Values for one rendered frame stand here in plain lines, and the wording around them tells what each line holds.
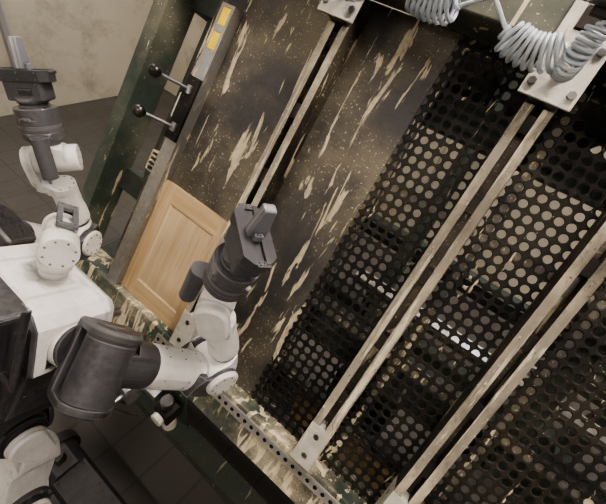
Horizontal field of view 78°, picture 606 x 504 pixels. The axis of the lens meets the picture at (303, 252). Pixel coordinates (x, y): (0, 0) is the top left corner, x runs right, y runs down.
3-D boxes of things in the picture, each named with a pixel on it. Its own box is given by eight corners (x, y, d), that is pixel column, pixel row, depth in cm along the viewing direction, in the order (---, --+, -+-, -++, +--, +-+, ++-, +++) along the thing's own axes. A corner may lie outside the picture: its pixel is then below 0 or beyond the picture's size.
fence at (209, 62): (116, 275, 133) (106, 276, 130) (231, 9, 110) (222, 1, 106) (125, 282, 132) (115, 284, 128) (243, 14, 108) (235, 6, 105)
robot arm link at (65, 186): (62, 138, 92) (78, 181, 102) (19, 140, 89) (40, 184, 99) (61, 155, 88) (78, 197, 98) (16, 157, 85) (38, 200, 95)
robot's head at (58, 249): (32, 277, 68) (40, 235, 64) (36, 247, 75) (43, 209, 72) (74, 280, 71) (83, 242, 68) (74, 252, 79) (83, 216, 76)
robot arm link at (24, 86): (11, 65, 86) (29, 119, 92) (-22, 69, 77) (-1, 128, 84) (65, 68, 85) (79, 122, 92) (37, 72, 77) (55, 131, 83)
